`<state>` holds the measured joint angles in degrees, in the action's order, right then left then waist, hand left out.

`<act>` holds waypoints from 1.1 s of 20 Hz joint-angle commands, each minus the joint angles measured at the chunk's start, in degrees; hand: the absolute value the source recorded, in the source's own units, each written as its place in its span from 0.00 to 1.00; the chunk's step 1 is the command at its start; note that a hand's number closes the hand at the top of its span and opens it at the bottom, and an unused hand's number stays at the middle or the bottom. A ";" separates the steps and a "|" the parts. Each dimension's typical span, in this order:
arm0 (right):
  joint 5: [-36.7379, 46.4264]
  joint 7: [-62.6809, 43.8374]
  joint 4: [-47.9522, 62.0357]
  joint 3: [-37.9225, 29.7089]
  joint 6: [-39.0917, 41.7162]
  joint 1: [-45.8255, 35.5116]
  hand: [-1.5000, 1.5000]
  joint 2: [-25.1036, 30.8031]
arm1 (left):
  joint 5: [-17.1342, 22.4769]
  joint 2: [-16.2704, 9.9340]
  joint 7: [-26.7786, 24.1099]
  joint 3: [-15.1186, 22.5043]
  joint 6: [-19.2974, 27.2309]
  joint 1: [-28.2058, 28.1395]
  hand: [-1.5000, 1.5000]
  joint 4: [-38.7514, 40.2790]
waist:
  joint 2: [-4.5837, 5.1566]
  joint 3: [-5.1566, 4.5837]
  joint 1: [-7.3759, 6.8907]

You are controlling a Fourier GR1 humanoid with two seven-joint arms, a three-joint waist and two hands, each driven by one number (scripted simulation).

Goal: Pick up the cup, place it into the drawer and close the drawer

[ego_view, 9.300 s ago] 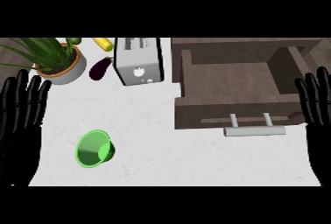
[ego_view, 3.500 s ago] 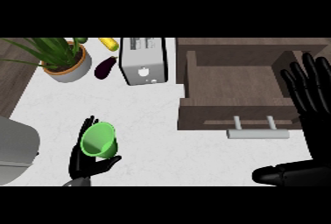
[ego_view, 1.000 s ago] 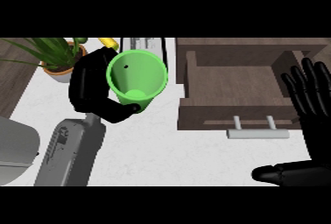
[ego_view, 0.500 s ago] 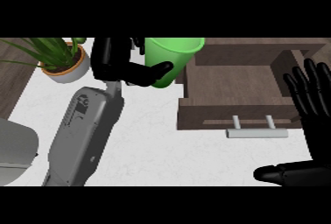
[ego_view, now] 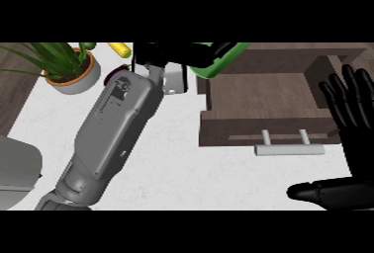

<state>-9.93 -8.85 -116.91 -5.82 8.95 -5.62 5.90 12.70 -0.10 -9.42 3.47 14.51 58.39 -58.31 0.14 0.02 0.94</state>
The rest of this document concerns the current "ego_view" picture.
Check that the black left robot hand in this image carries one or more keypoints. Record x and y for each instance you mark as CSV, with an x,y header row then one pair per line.
x,y
167,52

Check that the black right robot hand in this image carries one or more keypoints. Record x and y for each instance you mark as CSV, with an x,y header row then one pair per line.
x,y
353,138

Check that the green cup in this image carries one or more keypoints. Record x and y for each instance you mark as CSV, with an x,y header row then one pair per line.
x,y
223,62

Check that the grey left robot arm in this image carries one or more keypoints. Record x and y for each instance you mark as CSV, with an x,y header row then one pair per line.
x,y
112,125

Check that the brown wooden drawer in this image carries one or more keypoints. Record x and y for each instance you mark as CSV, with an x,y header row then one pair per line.
x,y
258,95

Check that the yellow corn cob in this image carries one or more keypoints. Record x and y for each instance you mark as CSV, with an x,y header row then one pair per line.
x,y
121,49

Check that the dark purple round object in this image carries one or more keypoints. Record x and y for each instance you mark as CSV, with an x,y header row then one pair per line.
x,y
118,72

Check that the small green vegetable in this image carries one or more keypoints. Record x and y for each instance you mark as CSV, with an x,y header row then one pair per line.
x,y
88,45

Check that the green plant in white pot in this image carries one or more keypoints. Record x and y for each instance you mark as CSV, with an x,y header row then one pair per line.
x,y
66,66

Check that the brown wooden cabinet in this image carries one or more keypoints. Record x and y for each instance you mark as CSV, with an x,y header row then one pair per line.
x,y
292,52

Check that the grey rounded appliance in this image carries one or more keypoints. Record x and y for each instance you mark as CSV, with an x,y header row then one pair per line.
x,y
17,171

